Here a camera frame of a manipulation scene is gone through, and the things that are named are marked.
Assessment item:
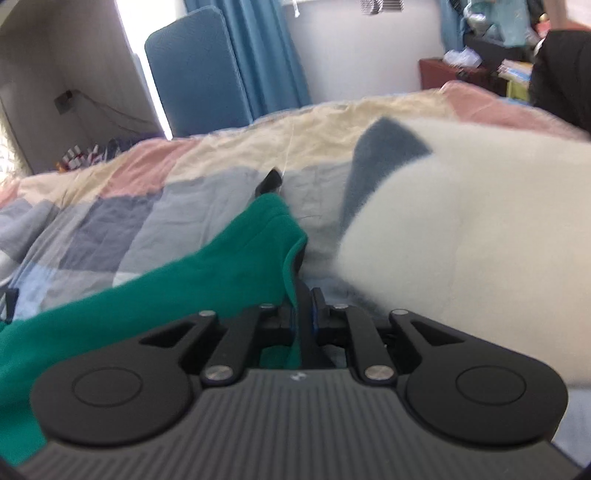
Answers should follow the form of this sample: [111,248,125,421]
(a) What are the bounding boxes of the dark red cabinet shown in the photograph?
[419,58,502,95]

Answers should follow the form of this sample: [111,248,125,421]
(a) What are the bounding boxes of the patchwork quilt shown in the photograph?
[0,79,591,462]

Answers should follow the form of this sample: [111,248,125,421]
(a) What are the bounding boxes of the blue curtain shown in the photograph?
[185,0,312,118]

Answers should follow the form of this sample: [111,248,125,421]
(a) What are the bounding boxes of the white fluffy blanket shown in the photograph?
[335,116,591,391]

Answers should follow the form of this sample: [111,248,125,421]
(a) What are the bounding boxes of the black cable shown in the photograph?
[69,90,162,134]

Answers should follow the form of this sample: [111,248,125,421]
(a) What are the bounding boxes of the stack of books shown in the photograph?
[496,59,536,100]

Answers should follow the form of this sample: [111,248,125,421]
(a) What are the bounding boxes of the black jacket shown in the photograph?
[529,28,591,139]

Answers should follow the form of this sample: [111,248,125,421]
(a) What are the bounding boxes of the blue padded chair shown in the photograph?
[144,7,252,138]

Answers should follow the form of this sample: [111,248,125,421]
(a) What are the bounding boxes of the dark furniture piece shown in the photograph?
[464,33,536,63]

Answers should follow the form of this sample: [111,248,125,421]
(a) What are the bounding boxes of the light blue hanging clothes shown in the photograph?
[438,0,541,51]

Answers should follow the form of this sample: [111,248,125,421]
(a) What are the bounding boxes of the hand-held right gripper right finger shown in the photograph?
[310,287,467,384]

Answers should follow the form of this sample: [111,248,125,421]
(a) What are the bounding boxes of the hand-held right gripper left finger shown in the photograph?
[139,302,296,386]

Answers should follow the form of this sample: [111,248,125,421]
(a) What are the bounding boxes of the clear plastic bag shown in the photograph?
[442,47,483,69]

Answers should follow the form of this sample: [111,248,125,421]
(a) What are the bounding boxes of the green hoodie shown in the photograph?
[0,168,309,467]

